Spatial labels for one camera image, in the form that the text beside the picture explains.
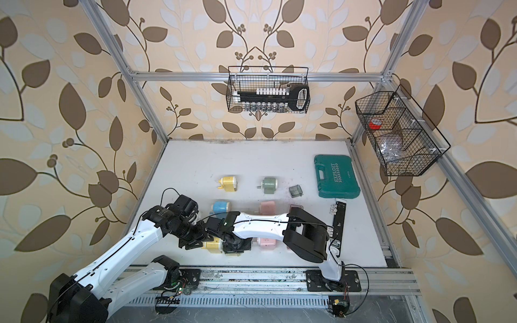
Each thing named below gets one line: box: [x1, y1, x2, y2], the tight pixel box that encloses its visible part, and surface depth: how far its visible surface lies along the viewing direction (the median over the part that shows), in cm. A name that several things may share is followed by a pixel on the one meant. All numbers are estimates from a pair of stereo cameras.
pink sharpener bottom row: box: [257, 236, 278, 251], surface depth 78 cm
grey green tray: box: [288, 184, 304, 199], surface depth 101 cm
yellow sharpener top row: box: [217, 176, 238, 192], surface depth 97 cm
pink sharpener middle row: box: [259, 200, 277, 216], surface depth 88 cm
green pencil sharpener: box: [257, 177, 278, 195], surface depth 96 cm
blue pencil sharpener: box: [209, 201, 231, 215], surface depth 88 cm
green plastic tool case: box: [313, 154, 361, 199], surface depth 100 cm
